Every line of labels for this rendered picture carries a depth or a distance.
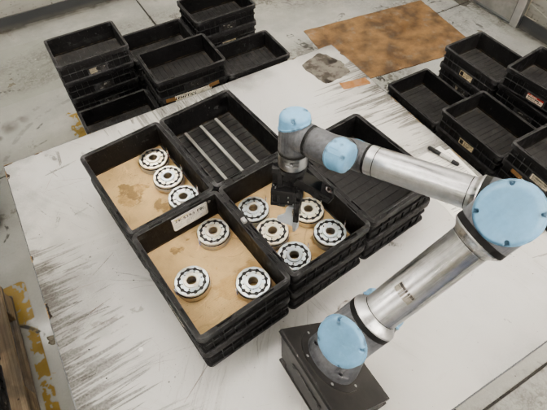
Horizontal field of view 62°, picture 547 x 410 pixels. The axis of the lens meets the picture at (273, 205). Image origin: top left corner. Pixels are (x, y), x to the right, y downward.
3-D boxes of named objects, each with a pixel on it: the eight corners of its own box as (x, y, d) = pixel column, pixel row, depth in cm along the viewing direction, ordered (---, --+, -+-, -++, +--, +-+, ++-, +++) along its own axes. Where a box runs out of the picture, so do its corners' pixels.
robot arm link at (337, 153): (369, 146, 106) (330, 128, 111) (350, 141, 96) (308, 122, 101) (354, 176, 108) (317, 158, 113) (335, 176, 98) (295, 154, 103)
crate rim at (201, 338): (131, 240, 136) (129, 236, 134) (216, 194, 147) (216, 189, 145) (199, 346, 116) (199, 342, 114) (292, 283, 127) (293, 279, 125)
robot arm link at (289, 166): (309, 143, 114) (306, 163, 108) (308, 157, 117) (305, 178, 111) (280, 140, 114) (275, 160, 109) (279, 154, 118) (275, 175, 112)
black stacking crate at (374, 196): (431, 201, 155) (440, 180, 146) (367, 246, 145) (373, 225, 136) (352, 136, 175) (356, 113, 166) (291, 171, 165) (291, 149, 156)
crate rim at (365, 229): (371, 229, 137) (373, 224, 135) (293, 283, 127) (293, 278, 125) (291, 152, 157) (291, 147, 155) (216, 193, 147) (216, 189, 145)
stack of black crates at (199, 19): (238, 45, 327) (234, -17, 291) (259, 67, 311) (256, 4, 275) (187, 63, 315) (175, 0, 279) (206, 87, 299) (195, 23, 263)
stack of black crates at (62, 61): (132, 82, 303) (111, 19, 267) (148, 108, 287) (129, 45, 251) (72, 103, 291) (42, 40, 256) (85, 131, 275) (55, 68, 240)
